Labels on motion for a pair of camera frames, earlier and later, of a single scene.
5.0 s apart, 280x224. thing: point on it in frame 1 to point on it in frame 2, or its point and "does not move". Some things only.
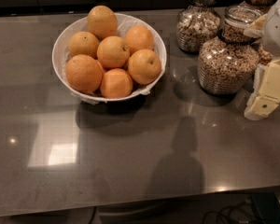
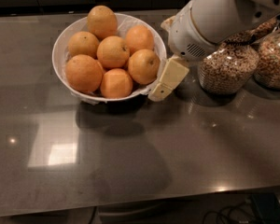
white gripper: (277, 28) to (183, 35)
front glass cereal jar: (230, 63) does not move
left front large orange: (84, 73) does not move
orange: (144, 65) does not move
